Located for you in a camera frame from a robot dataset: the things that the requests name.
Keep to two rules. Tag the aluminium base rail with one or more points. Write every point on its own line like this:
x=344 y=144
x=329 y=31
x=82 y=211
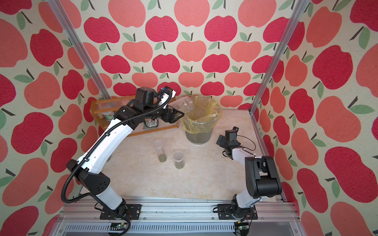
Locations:
x=177 y=217

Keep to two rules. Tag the tall clear jar with beans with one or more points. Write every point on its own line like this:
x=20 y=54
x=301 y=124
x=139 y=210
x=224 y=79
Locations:
x=158 y=146

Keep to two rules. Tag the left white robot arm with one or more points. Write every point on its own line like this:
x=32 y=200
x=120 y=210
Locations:
x=147 y=104

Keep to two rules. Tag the white printed cup on shelf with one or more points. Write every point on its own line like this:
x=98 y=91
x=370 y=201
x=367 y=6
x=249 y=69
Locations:
x=109 y=116

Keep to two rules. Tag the right aluminium frame post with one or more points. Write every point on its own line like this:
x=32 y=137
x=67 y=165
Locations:
x=282 y=46

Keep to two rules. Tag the left aluminium frame post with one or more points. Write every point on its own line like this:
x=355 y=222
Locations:
x=70 y=31

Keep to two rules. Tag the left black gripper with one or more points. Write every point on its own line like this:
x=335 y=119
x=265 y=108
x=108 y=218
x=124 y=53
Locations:
x=173 y=118

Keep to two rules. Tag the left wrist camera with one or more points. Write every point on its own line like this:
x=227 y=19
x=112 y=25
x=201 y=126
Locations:
x=166 y=93

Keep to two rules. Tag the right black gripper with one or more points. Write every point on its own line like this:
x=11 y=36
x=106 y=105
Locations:
x=222 y=139

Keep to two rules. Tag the glass jar with mung beans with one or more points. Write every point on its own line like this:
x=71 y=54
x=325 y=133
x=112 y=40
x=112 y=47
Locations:
x=184 y=104

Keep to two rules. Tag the aluminium frame post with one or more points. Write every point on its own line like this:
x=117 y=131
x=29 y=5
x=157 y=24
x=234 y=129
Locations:
x=282 y=46
x=70 y=31

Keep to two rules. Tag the short clear jar with beans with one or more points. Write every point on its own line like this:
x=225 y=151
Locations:
x=179 y=159

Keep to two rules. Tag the small circuit board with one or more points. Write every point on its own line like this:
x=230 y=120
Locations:
x=118 y=227

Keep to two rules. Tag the green packet on shelf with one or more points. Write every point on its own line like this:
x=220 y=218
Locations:
x=149 y=124

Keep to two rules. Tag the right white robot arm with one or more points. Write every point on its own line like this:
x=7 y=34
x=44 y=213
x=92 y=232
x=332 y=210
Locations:
x=262 y=179

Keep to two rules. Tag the orange wooden shelf rack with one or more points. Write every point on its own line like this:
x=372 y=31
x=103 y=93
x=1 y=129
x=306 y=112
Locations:
x=100 y=109

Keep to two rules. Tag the grey bin with yellow bag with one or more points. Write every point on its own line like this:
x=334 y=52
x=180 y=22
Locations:
x=199 y=123

